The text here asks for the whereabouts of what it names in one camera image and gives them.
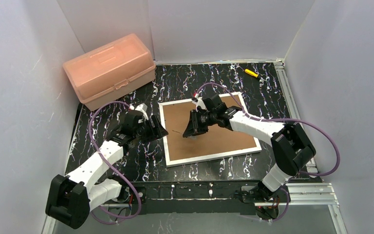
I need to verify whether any yellow screwdriver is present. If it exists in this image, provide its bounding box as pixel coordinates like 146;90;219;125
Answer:
244;69;260;78

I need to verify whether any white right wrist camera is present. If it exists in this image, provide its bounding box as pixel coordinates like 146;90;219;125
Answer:
192;97;207;111

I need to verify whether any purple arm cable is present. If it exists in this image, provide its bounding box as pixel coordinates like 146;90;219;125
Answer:
191;82;341;222
88;101;143;226

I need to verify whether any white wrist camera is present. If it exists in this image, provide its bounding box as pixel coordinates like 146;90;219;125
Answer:
192;97;207;111
135;103;149;120

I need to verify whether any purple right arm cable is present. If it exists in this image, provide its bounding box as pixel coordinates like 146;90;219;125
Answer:
191;82;341;222

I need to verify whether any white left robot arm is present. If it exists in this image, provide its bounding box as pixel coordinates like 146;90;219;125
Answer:
45;105;168;229

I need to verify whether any pink plastic storage box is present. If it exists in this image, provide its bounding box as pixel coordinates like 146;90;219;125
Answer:
63;34;156;111

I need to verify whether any aluminium rail frame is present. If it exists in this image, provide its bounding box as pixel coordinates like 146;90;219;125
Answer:
41;58;349;234

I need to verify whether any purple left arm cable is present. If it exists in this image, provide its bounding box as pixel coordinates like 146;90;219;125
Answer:
88;101;143;226

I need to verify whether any white picture frame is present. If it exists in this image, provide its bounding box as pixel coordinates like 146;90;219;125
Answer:
159;99;262;167

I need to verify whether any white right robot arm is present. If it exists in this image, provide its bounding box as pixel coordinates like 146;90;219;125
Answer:
183;95;316;199

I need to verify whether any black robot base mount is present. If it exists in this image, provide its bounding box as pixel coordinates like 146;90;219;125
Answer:
134;180;287;219

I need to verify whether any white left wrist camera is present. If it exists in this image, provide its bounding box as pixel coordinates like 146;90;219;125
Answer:
135;103;149;120

